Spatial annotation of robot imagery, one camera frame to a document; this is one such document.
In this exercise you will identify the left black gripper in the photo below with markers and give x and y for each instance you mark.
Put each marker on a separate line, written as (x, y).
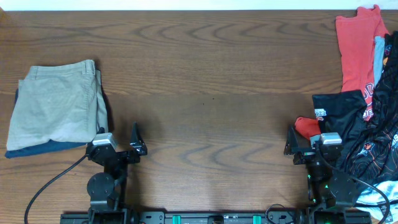
(137, 146)

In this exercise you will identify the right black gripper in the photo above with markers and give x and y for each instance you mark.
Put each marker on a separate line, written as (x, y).
(291, 148)

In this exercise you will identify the black orange patterned jersey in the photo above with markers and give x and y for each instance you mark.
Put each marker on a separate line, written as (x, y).
(369, 147)

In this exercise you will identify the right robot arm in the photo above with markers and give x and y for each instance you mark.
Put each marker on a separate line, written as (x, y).
(330, 192)

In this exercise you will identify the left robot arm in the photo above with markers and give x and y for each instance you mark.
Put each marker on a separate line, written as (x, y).
(107, 189)

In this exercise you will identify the folded beige trousers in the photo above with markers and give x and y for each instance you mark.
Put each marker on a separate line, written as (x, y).
(82, 78)

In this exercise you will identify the folded navy garment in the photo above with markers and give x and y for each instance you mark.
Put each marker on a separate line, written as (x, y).
(42, 123)

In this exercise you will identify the red t-shirt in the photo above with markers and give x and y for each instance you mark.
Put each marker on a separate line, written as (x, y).
(361, 41)

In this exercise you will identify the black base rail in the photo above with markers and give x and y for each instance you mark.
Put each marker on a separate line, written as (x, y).
(272, 216)

